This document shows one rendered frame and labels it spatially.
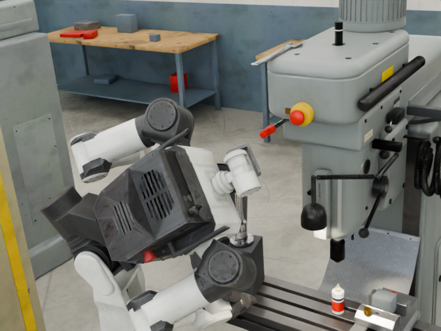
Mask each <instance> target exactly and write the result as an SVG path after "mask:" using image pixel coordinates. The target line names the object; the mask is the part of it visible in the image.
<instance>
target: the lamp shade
mask: <svg viewBox="0 0 441 331"><path fill-rule="evenodd" d="M301 227H302V228H304V229H306V230H308V231H320V230H322V229H324V228H326V227H327V214H326V211H325V209H324V207H323V206H322V205H320V204H317V203H316V205H315V206H313V205H312V204H311V203H310V204H307V205H306V206H304V208H303V210H302V213H301Z"/></svg>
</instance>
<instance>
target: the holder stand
mask: <svg viewBox="0 0 441 331"><path fill-rule="evenodd" d="M229 246H230V247H232V248H234V249H235V250H237V251H239V252H241V253H243V254H245V255H247V256H248V257H250V258H251V259H252V260H253V261H254V262H255V264H256V266H257V278H256V281H255V283H254V284H253V285H252V286H251V287H250V288H248V289H247V290H244V291H238V292H240V293H241V292H243V293H246V294H250V295H252V296H254V297H255V295H256V293H257V291H258V290H259V288H260V287H261V284H262V283H263V281H264V257H263V237H262V236H257V235H252V234H249V233H247V240H246V241H244V242H238V241H236V240H235V239H234V236H233V237H232V238H231V239H230V243H229ZM195 254H196V267H197V269H198V267H199V265H200V263H201V261H202V259H201V258H200V257H199V255H198V254H197V253H196V252H195Z"/></svg>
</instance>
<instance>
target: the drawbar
mask: <svg viewBox="0 0 441 331"><path fill-rule="evenodd" d="M342 29H343V22H341V21H337V22H335V30H342ZM341 45H343V31H335V46H341Z"/></svg>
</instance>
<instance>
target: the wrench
mask: <svg viewBox="0 0 441 331"><path fill-rule="evenodd" d="M302 45H303V43H298V44H296V45H293V42H289V43H286V44H285V45H284V46H283V48H281V49H279V50H277V51H275V52H273V53H271V54H269V55H267V56H265V57H263V58H261V59H259V60H257V61H255V62H253V63H251V66H260V65H261V64H264V63H265V62H268V61H269V60H271V59H273V58H275V57H277V56H279V55H281V54H282V53H284V52H286V51H288V50H290V49H292V48H294V49H296V48H297V47H300V46H302Z"/></svg>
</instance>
